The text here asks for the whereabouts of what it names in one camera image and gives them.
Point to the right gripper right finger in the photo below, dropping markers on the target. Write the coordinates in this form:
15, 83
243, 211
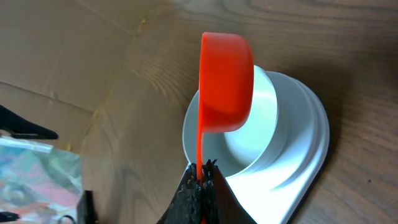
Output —
222, 206

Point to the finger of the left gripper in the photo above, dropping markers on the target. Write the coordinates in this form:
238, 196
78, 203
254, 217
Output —
20, 128

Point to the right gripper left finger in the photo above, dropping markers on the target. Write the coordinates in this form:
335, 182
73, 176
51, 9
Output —
185, 207

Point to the red measuring scoop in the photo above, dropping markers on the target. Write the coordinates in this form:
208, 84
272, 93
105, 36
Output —
226, 82

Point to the white digital kitchen scale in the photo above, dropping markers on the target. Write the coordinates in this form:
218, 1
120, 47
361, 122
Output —
272, 195

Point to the grey round bowl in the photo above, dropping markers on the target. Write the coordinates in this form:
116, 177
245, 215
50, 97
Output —
258, 143

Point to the colourful plastic bag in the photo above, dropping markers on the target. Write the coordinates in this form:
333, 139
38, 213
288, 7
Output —
40, 183

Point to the cardboard panel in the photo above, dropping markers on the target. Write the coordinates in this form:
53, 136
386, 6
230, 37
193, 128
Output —
59, 59

